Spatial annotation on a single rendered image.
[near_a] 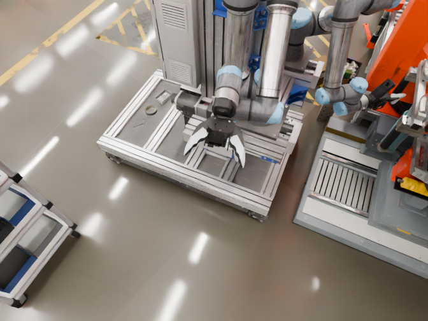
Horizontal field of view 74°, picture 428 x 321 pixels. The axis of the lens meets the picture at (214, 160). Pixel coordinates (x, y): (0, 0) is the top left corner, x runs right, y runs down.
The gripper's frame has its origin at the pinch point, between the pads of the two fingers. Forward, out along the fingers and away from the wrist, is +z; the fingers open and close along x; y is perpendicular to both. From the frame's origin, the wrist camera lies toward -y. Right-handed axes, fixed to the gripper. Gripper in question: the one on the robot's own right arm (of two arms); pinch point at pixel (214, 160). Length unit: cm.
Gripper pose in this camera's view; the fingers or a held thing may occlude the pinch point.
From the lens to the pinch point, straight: 71.3
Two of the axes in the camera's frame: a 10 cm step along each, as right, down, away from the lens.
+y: -1.3, 5.2, 8.5
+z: -1.7, 8.3, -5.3
